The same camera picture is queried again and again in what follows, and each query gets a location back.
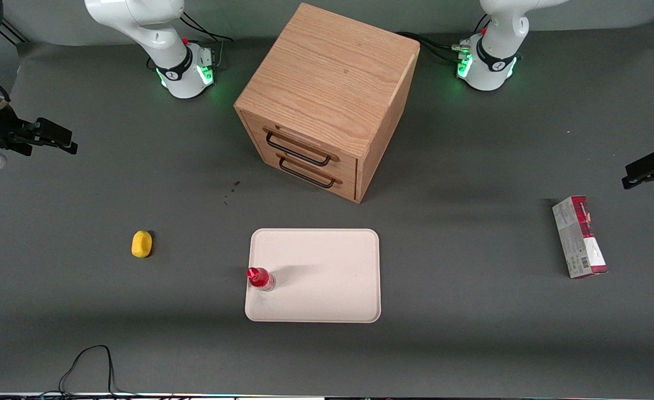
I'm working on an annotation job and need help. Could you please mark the black arm base cables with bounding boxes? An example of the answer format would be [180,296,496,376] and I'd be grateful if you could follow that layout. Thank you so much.
[396,14,491,62]
[179,8,236,70]

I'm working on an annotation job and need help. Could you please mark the red coke bottle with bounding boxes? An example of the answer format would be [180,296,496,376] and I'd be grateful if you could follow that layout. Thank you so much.
[247,267,276,292]

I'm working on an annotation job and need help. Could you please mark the thin black looped table cable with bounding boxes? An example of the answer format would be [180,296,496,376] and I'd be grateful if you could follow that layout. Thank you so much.
[38,344,138,398]

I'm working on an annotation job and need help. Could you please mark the black left arm base cables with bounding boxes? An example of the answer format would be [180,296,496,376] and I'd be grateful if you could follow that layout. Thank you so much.
[396,14,491,62]

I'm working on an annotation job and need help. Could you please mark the cream plastic tray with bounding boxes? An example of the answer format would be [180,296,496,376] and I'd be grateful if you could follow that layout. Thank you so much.
[244,228,382,324]

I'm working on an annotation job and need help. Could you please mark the black right arm base cables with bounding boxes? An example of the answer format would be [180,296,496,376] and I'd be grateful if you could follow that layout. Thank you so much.
[179,8,236,70]

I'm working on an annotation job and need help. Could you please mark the wooden drawer cabinet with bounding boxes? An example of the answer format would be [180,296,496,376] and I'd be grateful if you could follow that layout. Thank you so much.
[233,2,421,204]

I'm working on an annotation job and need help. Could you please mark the short black drawer handle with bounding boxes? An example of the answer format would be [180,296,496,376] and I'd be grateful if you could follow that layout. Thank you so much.
[278,154,343,188]

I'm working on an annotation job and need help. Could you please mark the grey table mat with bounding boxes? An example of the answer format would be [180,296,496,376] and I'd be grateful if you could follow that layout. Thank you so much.
[0,19,654,396]

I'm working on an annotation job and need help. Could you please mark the yellow lemon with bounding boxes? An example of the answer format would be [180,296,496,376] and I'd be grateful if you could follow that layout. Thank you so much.
[131,230,154,259]

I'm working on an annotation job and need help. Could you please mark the aluminium frame bar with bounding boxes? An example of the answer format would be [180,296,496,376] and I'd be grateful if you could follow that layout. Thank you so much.
[0,17,27,45]

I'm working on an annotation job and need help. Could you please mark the red and grey carton box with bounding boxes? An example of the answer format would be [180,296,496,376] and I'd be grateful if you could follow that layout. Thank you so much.
[552,195,608,279]

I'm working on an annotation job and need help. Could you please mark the long black drawer handle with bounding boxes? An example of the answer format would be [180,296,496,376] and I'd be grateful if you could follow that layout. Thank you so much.
[264,129,340,167]

